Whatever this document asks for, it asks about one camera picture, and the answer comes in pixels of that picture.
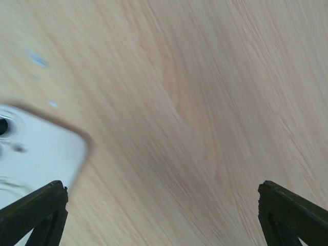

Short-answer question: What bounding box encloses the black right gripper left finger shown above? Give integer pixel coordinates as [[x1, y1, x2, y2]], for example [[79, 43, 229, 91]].
[[1, 180, 68, 245]]

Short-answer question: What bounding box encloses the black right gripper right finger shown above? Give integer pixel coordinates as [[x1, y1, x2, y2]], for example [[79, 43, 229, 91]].
[[258, 180, 327, 245]]

